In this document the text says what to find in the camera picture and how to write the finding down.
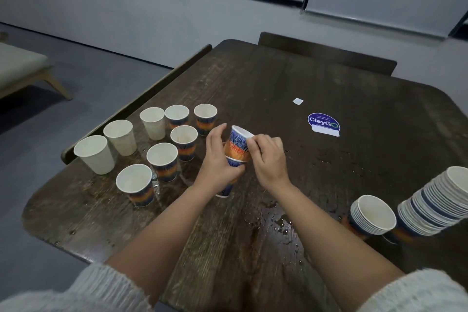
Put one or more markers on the person's left hand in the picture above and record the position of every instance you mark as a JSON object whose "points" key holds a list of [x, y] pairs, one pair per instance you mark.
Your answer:
{"points": [[212, 169]]}

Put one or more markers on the person's right hand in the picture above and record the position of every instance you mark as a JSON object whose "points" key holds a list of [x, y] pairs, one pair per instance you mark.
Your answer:
{"points": [[269, 162]]}

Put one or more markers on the patterned paper cup stack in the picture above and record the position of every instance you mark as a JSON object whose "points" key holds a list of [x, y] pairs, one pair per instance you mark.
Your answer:
{"points": [[439, 202], [238, 143]]}

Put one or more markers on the group of paper cups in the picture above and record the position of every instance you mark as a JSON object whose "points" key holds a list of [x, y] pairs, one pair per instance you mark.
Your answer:
{"points": [[162, 154]]}

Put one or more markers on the white rimmed paper cup stack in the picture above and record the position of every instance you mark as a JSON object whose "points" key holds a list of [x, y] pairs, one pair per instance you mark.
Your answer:
{"points": [[376, 213]]}

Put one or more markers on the person's right forearm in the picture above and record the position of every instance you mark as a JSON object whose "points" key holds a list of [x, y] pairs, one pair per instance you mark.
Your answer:
{"points": [[329, 249]]}

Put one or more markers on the person's left forearm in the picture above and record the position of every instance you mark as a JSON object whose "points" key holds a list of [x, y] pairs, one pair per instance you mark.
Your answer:
{"points": [[161, 242]]}

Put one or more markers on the small white paper label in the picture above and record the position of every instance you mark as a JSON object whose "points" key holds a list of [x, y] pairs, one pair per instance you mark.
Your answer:
{"points": [[298, 101]]}

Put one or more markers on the round blue sticker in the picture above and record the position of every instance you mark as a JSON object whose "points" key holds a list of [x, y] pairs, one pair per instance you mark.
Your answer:
{"points": [[323, 121]]}

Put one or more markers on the dark wooden table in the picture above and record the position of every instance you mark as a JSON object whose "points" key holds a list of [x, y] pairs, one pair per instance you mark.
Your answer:
{"points": [[351, 74]]}

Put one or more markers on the dark wooden chair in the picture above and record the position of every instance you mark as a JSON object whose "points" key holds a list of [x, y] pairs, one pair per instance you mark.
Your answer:
{"points": [[329, 52]]}

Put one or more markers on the beige cushioned lounge chair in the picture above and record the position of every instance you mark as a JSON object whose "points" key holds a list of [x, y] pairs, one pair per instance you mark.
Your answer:
{"points": [[18, 63]]}

